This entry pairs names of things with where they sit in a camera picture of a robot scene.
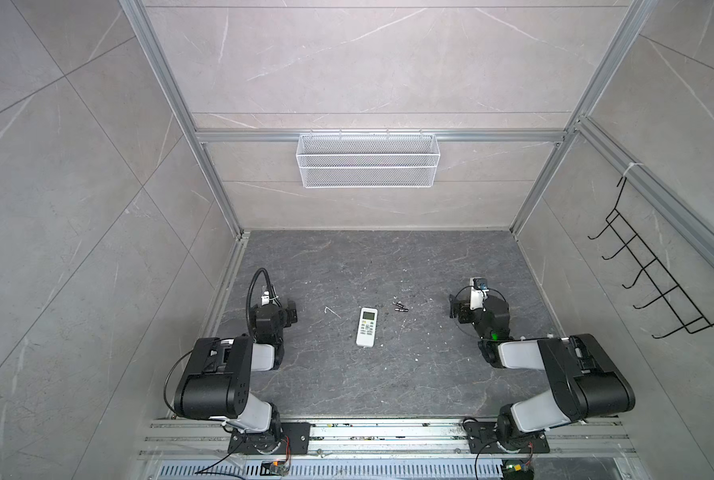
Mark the white cable tie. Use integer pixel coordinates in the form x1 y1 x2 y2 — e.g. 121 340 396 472
622 161 644 178

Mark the white remote control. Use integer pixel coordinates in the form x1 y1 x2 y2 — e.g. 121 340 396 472
356 308 378 348

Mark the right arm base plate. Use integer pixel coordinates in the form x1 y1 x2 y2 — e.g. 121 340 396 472
461 418 550 454

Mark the right green circuit board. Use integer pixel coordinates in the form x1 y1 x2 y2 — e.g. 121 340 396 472
502 460 535 480

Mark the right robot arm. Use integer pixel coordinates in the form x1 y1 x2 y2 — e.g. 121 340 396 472
448 286 636 452

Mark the aluminium mounting rail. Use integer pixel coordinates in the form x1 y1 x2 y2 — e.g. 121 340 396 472
134 417 637 460

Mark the left green circuit board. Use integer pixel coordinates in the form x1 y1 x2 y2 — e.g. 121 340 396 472
260 460 290 477

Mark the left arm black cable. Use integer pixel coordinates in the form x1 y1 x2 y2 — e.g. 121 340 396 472
245 267 274 337

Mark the black wire hook rack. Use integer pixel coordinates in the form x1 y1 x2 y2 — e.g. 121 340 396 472
587 176 714 340

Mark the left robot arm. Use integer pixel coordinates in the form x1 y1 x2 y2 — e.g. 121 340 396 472
164 301 298 443

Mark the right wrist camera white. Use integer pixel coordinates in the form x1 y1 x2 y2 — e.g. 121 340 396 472
469 277 489 310

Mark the green circuit board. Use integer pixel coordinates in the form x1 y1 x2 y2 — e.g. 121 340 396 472
260 460 290 477
502 460 535 480

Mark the white wire mesh basket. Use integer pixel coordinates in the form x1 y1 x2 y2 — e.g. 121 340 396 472
296 133 441 189

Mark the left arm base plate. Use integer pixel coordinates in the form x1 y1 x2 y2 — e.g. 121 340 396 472
228 422 312 455

